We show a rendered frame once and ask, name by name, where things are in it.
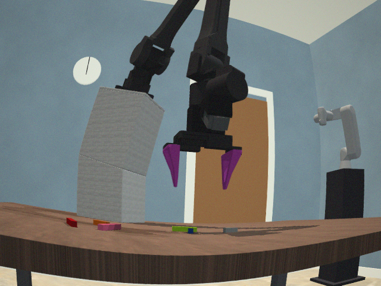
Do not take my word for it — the orange rod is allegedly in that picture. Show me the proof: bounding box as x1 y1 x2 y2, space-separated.
93 220 109 225

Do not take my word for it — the red block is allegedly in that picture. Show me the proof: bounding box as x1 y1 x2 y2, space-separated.
67 218 77 228

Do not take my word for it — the lime green rod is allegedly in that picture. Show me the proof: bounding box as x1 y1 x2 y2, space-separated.
172 226 197 232

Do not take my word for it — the pink rectangular block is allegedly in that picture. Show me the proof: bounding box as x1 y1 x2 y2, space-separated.
98 223 121 231

